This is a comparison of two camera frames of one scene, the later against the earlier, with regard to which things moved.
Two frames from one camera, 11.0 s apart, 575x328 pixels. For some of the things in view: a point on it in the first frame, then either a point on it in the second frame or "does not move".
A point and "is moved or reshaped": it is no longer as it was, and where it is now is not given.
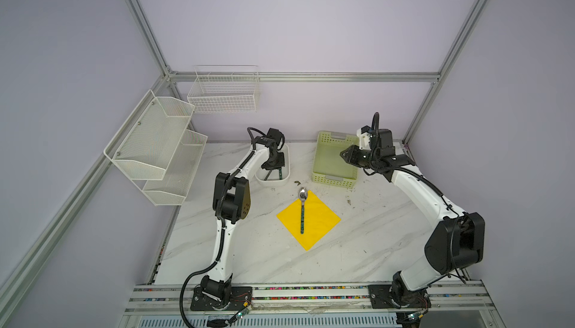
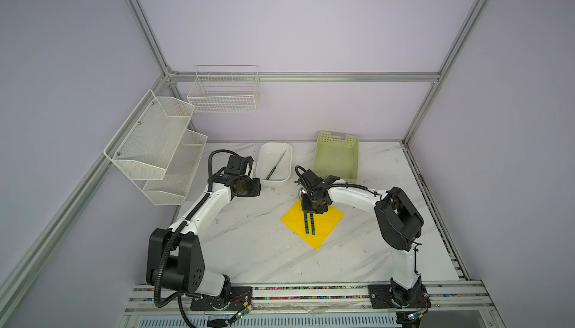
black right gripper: [350, 151] to [306, 209]
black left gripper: [281, 163] to [255, 188]
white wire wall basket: [230, 88] does not move
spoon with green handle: [302, 194] is moved or reshaped
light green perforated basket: [329, 167] does not move
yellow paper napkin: [318, 220] does not move
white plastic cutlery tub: [272, 179] does not move
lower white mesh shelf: [177, 179] does not move
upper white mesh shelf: [145, 144] does not move
